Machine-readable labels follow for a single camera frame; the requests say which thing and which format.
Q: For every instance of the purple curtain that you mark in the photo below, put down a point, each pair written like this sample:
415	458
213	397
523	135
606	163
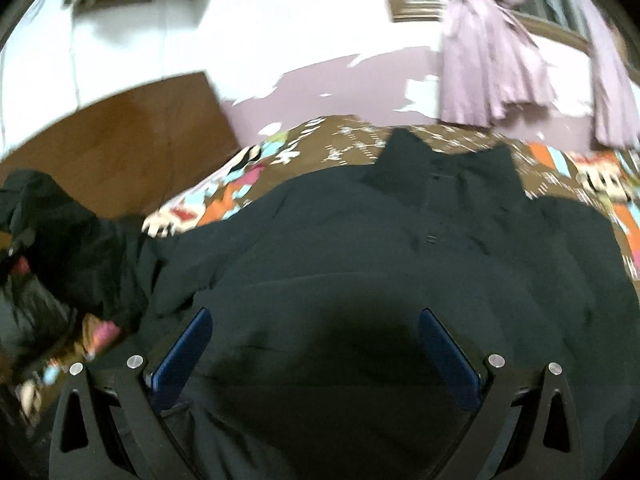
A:
480	65
611	80

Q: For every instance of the printed brown orange blanket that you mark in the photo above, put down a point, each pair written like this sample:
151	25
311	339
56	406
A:
350	136

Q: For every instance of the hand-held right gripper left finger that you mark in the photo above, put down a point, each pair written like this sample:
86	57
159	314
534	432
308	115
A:
181	355

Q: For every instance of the large black garment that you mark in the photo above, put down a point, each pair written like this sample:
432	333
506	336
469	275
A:
350	240

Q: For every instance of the brown wooden headboard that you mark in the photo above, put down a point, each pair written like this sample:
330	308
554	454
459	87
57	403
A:
125	145

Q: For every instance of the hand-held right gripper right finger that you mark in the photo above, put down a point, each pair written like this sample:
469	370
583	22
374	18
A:
450	355

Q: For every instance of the dark clothes pile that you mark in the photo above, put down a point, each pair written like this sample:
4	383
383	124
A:
65	240

